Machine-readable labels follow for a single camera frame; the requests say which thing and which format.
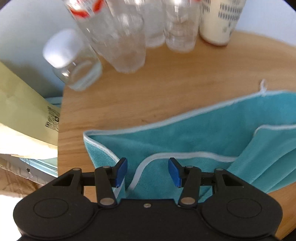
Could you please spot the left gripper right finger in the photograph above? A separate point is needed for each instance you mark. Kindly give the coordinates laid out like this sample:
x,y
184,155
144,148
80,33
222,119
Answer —
x,y
189,179

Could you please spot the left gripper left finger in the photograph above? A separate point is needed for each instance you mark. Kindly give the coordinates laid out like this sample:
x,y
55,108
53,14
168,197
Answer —
x,y
106,179

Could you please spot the teal microfiber towel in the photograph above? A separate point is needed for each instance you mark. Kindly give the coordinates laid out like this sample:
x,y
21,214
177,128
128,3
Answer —
x,y
253,137

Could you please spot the yellow-green paper bag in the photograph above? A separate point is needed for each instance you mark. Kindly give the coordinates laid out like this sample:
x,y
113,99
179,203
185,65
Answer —
x,y
29,123

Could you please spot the small glass jar white lid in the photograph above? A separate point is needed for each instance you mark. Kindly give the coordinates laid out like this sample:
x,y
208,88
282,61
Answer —
x,y
73,59

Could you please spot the clear textured plastic cup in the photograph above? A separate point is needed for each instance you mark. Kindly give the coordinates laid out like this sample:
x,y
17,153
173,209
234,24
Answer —
x,y
125,48

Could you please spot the right water bottle red label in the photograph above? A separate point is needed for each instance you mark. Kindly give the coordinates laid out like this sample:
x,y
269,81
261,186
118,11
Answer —
x,y
182,19

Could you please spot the water bottle red label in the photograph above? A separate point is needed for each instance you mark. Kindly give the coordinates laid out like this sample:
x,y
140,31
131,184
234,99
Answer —
x,y
92,18
182,19
152,13

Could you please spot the left water bottle red label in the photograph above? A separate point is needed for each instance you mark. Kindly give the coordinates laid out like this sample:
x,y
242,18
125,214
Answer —
x,y
92,18

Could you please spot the cream tumbler red lid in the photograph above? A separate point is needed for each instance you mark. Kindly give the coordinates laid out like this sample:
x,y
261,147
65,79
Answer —
x,y
219,19

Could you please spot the middle water bottle red label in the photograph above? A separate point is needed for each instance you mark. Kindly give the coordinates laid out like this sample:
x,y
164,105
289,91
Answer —
x,y
152,13

